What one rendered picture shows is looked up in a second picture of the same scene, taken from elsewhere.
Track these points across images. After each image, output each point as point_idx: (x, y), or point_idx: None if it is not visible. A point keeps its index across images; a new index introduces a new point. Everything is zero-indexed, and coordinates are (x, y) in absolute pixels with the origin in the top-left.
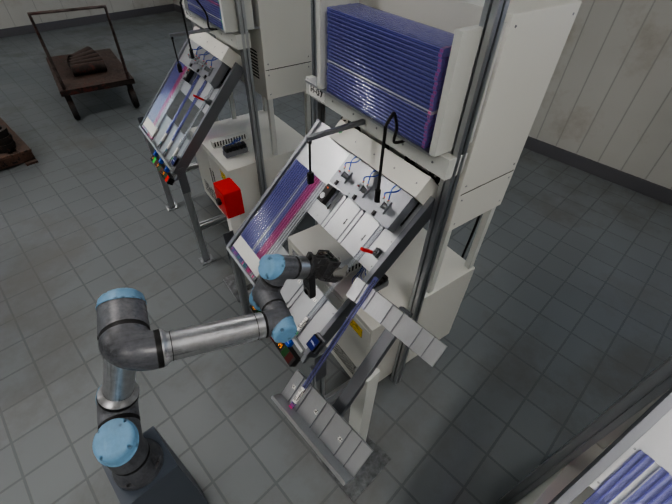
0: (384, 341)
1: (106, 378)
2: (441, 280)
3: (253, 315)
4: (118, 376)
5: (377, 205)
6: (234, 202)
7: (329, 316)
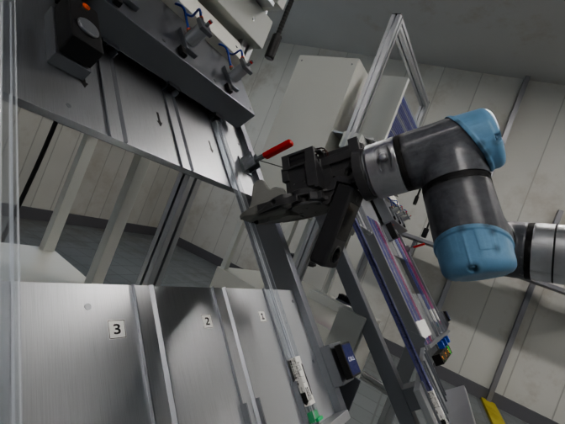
0: (346, 255)
1: None
2: (70, 272)
3: (560, 225)
4: None
5: (219, 76)
6: None
7: (294, 311)
